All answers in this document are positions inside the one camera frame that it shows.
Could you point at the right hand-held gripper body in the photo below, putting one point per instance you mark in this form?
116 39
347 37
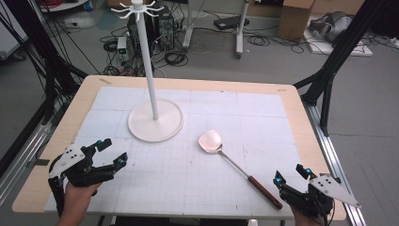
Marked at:
316 197

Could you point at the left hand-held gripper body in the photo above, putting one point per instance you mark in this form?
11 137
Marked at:
70 160

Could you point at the white hook rack stand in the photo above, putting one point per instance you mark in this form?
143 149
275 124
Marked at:
155 125

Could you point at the person's right hand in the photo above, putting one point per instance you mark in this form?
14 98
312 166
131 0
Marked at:
307 219

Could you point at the person's left hand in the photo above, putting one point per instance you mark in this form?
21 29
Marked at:
80 197

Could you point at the white grid mat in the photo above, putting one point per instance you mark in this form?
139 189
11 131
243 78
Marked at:
188 179

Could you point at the small white electronic box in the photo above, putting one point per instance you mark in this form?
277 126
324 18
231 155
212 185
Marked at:
122 45

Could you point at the black computer tower with grille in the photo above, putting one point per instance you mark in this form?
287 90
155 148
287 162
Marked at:
164 29

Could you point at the flat white board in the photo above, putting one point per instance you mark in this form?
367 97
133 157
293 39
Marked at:
351 49

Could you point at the white stand leg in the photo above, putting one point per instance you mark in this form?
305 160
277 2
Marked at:
241 31
188 31

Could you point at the white round table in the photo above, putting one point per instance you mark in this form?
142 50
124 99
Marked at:
67 5

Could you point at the grey bag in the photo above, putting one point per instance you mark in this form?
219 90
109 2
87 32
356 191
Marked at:
334 26

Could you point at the closed cardboard box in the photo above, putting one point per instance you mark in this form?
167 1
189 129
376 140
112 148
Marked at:
293 22

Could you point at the flat black device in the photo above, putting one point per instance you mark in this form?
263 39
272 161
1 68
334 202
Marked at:
230 22

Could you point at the aluminium rail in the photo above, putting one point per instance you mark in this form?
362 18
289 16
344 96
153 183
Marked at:
22 163
332 157

